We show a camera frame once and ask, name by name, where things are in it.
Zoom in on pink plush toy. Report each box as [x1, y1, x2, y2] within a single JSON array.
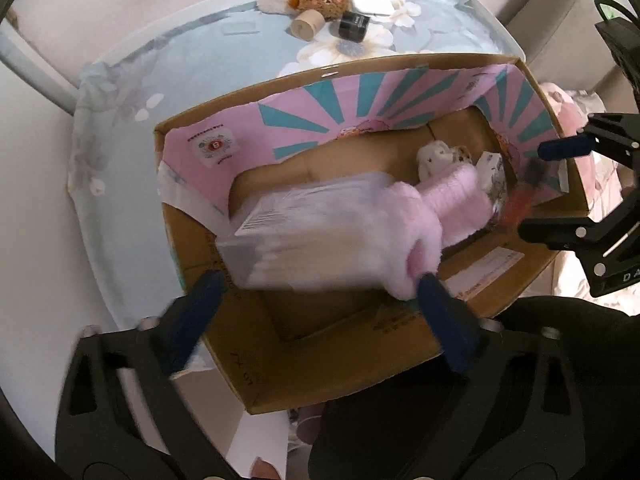
[[540, 82, 606, 126]]

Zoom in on red lipstick tube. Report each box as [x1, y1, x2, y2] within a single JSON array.
[[500, 160, 543, 231]]

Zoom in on clear packet with label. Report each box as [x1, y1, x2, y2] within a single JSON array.
[[215, 172, 421, 293]]

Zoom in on beige chair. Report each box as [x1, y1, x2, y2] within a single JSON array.
[[502, 0, 616, 91]]

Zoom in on white compact case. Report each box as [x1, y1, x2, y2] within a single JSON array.
[[350, 0, 396, 17]]

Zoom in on printed cardboard box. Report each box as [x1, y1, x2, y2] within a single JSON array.
[[152, 52, 591, 416]]

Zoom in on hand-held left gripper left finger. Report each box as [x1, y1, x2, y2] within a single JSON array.
[[54, 270, 236, 480]]

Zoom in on small black jar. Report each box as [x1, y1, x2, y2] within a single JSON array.
[[337, 12, 372, 42]]

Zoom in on black cable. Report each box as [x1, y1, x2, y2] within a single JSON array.
[[592, 0, 640, 26]]

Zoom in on brown plush bear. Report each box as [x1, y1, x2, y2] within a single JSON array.
[[287, 0, 351, 21]]

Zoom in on pink fluffy pouch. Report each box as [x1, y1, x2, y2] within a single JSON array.
[[425, 165, 496, 246], [385, 182, 446, 302]]

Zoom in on small patterned white box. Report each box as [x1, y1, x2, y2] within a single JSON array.
[[475, 151, 507, 211]]

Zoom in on wooden cylinder cap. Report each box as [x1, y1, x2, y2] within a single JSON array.
[[291, 10, 325, 41]]

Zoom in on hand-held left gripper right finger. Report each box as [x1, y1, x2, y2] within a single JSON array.
[[400, 272, 592, 480]]

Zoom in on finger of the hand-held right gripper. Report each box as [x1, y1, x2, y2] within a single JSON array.
[[517, 195, 640, 261], [538, 112, 640, 171]]

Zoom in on white door frame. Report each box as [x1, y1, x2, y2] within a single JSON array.
[[0, 25, 78, 111]]

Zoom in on person's black pants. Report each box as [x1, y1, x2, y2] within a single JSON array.
[[287, 295, 640, 480]]

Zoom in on blue floral tablecloth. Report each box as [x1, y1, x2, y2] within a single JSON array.
[[65, 0, 526, 341]]

